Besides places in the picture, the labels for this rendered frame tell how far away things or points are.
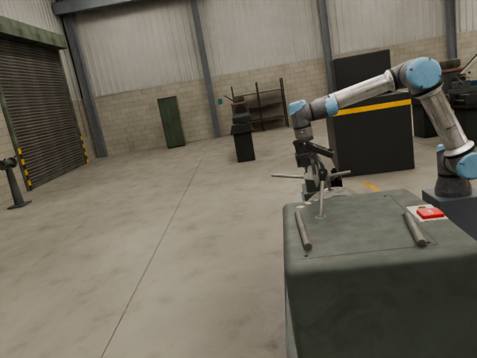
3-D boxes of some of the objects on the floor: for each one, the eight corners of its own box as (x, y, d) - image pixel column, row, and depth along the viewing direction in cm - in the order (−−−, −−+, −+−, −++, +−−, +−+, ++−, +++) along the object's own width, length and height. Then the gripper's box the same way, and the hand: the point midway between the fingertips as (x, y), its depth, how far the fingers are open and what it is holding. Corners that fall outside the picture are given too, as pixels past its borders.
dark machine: (416, 168, 617) (407, 44, 573) (339, 178, 639) (326, 59, 595) (389, 149, 790) (381, 52, 747) (329, 157, 812) (319, 64, 768)
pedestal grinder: (22, 207, 854) (6, 158, 828) (6, 209, 855) (-10, 160, 830) (33, 201, 900) (18, 154, 874) (18, 204, 901) (3, 157, 875)
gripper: (297, 136, 170) (306, 180, 174) (289, 144, 154) (300, 191, 159) (315, 132, 166) (326, 176, 171) (309, 140, 151) (321, 188, 155)
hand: (319, 181), depth 163 cm, fingers open, 11 cm apart
